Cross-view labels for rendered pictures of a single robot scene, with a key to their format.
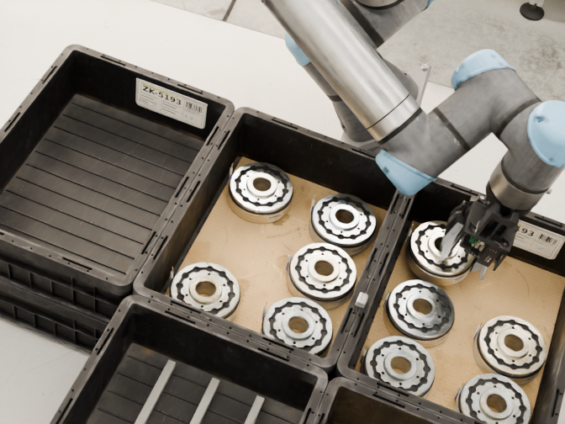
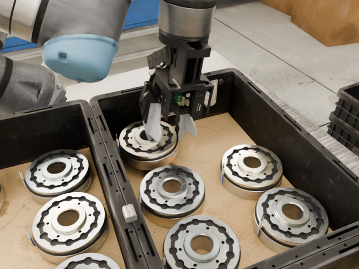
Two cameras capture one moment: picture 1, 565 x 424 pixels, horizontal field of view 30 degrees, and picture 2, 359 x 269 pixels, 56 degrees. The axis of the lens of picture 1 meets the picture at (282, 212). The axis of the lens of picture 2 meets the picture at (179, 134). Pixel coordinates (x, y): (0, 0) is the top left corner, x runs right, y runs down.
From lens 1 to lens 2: 1.07 m
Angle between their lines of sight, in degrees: 26
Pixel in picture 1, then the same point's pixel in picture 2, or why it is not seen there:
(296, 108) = not seen: outside the picture
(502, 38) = not seen: hidden behind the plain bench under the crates
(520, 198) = (202, 18)
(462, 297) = (186, 163)
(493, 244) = (198, 87)
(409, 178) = (93, 49)
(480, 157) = not seen: hidden behind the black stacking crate
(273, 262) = (17, 248)
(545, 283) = (220, 121)
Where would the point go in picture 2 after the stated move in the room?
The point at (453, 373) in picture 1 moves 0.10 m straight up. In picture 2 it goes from (234, 218) to (242, 172)
